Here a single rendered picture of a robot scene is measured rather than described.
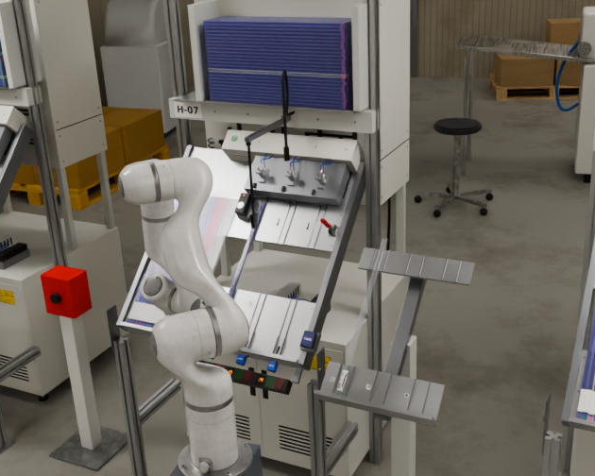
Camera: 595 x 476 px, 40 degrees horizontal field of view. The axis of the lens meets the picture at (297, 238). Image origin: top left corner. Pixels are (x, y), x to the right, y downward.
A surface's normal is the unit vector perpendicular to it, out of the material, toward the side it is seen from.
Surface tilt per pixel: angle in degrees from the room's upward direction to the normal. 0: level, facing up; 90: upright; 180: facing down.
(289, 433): 90
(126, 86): 90
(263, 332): 43
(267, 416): 90
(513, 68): 90
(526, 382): 0
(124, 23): 80
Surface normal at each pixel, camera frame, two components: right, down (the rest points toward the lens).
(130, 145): 0.94, 0.09
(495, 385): -0.04, -0.93
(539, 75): -0.05, 0.37
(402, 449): -0.43, 0.36
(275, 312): -0.33, -0.44
